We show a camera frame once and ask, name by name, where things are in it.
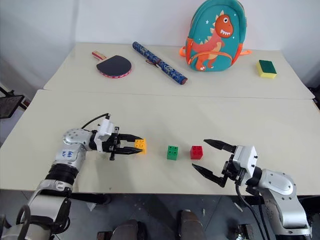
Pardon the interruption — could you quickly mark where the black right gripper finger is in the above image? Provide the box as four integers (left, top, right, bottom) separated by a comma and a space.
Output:
203, 138, 237, 154
191, 163, 229, 189

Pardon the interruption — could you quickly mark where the green toy brick cube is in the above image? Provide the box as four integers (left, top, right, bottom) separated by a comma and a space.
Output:
166, 145, 179, 161

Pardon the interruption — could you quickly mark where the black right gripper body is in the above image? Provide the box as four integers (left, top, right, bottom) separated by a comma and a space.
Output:
221, 154, 248, 186

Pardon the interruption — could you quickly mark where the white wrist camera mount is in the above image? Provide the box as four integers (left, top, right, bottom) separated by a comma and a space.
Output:
232, 144, 258, 180
95, 118, 115, 153

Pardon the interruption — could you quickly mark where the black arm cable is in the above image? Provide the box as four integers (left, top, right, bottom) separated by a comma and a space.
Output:
234, 184, 272, 240
80, 113, 111, 131

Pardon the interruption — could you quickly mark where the blue patterned rolled scroll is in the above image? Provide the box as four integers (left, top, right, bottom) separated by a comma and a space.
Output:
132, 41, 189, 86

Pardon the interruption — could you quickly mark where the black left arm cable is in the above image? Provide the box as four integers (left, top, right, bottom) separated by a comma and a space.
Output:
80, 113, 111, 131

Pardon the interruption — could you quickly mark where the red toy brick cube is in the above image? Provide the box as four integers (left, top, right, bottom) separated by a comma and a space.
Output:
189, 145, 204, 160

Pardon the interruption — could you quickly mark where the black metal stand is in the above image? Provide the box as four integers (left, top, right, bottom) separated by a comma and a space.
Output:
0, 86, 26, 120

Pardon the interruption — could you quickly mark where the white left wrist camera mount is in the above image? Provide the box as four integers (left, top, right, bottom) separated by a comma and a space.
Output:
95, 118, 115, 153

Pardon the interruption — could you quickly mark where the teal dinosaur backpack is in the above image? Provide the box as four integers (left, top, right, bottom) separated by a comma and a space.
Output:
179, 0, 253, 73

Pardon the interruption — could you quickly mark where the dark rounded shape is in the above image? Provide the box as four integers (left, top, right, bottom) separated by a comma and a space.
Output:
111, 219, 140, 240
179, 209, 209, 240

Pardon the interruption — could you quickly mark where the black table tennis paddle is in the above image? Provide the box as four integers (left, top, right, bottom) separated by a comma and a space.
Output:
91, 50, 133, 79

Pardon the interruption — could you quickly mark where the yellow green sponge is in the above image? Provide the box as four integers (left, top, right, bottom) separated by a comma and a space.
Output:
255, 59, 278, 80

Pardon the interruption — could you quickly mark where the yellow toy brick cube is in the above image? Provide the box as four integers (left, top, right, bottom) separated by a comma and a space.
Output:
134, 137, 148, 156

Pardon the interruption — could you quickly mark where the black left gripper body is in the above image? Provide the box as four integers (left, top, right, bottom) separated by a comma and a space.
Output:
100, 126, 123, 161

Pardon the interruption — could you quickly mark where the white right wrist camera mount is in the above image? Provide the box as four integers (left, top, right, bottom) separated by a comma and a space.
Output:
232, 144, 258, 180

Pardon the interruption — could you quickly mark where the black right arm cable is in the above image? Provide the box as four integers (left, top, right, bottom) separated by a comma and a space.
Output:
234, 184, 272, 240

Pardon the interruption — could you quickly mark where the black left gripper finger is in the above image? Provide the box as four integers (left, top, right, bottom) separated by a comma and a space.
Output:
115, 147, 144, 156
118, 133, 145, 144

